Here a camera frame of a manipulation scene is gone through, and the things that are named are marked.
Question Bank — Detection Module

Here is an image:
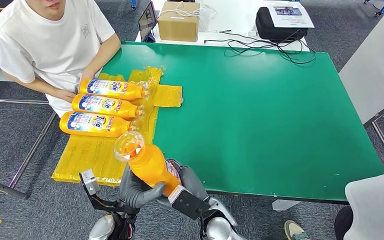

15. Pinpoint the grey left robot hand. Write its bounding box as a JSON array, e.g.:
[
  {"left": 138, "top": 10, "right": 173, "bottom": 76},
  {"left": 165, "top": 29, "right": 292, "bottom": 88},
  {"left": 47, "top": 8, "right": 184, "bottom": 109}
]
[{"left": 118, "top": 163, "right": 167, "bottom": 210}]

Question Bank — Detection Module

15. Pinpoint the person's left hand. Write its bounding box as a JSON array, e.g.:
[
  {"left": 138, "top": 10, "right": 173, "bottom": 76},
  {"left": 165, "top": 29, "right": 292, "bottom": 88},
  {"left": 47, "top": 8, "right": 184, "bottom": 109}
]
[{"left": 79, "top": 67, "right": 97, "bottom": 82}]

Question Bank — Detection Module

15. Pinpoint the person's right hand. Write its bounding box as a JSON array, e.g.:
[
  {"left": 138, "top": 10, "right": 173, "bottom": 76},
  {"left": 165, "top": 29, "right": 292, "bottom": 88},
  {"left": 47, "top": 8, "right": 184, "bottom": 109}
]
[{"left": 51, "top": 88, "right": 78, "bottom": 104}]

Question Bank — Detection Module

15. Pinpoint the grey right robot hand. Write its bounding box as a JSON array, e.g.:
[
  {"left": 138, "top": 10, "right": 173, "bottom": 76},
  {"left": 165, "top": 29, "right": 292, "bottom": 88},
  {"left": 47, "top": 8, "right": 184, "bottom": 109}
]
[{"left": 165, "top": 158, "right": 210, "bottom": 202}]

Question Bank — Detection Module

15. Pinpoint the orange detergent bottle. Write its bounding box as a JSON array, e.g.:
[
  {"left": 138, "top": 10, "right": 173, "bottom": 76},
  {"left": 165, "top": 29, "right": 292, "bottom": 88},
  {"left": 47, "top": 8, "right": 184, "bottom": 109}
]
[
  {"left": 71, "top": 93, "right": 146, "bottom": 119},
  {"left": 79, "top": 78, "right": 150, "bottom": 102},
  {"left": 114, "top": 131, "right": 183, "bottom": 198},
  {"left": 59, "top": 111, "right": 139, "bottom": 139}
]

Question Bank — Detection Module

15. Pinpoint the yellow taped mat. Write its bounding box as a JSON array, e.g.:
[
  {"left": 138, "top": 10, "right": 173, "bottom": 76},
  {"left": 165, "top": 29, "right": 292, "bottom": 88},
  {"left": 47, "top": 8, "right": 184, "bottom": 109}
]
[{"left": 51, "top": 66, "right": 184, "bottom": 188}]

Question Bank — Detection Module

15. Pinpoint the black tablet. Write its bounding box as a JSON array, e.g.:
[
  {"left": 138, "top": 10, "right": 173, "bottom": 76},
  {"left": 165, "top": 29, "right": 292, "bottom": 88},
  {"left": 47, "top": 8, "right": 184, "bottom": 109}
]
[{"left": 137, "top": 0, "right": 157, "bottom": 43}]

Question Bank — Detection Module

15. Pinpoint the white table foot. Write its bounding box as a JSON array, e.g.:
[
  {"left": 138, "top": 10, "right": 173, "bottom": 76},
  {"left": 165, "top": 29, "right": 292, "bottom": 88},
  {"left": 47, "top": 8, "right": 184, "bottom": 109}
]
[{"left": 271, "top": 199, "right": 301, "bottom": 213}]

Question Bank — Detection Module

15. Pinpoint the brown cardboard box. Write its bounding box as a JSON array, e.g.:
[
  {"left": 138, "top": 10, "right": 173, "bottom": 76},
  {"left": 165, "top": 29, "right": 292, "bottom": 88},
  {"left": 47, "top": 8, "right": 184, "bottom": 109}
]
[{"left": 157, "top": 1, "right": 201, "bottom": 43}]

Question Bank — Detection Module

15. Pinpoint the beige and teal shoe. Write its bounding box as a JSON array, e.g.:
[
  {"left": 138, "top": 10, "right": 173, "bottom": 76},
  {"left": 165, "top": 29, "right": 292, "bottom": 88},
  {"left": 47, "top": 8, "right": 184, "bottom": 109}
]
[{"left": 284, "top": 220, "right": 310, "bottom": 240}]

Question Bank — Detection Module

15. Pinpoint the white table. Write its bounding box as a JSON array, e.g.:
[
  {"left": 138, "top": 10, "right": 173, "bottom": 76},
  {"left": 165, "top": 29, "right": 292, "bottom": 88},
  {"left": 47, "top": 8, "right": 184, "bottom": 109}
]
[{"left": 135, "top": 0, "right": 310, "bottom": 53}]

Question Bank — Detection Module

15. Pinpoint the black carry case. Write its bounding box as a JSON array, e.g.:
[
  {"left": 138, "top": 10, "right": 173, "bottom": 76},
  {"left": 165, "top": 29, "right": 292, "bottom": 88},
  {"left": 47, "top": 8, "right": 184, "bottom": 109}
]
[{"left": 255, "top": 6, "right": 309, "bottom": 42}]

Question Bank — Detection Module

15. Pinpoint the printed white paper sheet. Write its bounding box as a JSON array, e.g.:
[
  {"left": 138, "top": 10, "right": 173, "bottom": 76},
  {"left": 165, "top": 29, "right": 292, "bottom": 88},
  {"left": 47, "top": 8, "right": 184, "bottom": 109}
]
[{"left": 267, "top": 2, "right": 315, "bottom": 29}]

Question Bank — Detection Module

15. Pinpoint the grey table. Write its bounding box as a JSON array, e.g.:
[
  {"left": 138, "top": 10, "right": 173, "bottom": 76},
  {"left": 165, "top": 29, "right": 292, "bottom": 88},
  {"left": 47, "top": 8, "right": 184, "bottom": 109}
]
[{"left": 338, "top": 3, "right": 384, "bottom": 171}]

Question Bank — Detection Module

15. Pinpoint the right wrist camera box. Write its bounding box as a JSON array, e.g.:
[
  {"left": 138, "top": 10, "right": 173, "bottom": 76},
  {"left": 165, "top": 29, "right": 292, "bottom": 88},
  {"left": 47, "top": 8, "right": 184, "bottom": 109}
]
[{"left": 168, "top": 184, "right": 212, "bottom": 221}]

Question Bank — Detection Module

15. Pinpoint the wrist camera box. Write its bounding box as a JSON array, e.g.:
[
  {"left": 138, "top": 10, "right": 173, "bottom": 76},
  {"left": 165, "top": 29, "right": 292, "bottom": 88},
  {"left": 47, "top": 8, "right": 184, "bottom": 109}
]
[
  {"left": 168, "top": 184, "right": 212, "bottom": 221},
  {"left": 79, "top": 169, "right": 140, "bottom": 216}
]

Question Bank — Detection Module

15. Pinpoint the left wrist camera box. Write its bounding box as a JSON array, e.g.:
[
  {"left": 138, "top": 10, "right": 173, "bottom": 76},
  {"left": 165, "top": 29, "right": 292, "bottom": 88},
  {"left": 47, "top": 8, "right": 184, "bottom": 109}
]
[{"left": 79, "top": 169, "right": 140, "bottom": 216}]

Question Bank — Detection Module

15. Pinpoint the white string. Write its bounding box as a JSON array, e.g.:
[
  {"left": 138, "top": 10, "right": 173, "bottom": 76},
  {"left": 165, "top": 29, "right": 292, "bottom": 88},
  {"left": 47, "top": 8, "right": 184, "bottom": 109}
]
[{"left": 160, "top": 1, "right": 219, "bottom": 20}]

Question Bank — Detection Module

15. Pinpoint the black cable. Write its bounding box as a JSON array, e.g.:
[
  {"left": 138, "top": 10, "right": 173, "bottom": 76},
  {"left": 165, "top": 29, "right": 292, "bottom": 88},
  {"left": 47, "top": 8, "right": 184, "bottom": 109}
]
[{"left": 204, "top": 29, "right": 318, "bottom": 65}]

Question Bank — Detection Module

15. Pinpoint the blue metal frame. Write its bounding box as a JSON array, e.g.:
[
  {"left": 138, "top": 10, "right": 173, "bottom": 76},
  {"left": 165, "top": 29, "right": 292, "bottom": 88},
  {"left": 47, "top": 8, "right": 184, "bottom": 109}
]
[{"left": 363, "top": 0, "right": 384, "bottom": 17}]

